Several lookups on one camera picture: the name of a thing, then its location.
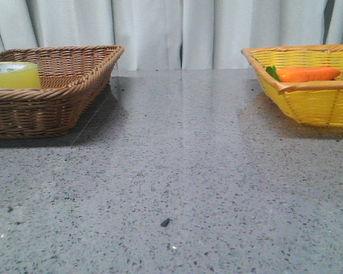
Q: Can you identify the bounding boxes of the yellow tape roll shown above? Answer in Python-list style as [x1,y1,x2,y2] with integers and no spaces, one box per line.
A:
[0,62,41,89]

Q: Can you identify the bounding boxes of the small black debris piece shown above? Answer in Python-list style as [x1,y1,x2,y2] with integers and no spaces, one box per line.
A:
[160,218,170,227]

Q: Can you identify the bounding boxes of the white curtain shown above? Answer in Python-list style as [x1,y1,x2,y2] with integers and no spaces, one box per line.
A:
[0,1,343,70]

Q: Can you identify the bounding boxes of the brown wicker basket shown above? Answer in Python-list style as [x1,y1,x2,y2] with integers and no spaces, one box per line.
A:
[0,45,125,139]

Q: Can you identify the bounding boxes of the orange toy carrot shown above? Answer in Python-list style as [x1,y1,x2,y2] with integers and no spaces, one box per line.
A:
[265,66,341,82]

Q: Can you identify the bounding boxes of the yellow woven basket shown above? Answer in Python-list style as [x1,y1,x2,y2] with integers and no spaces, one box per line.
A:
[241,44,343,128]

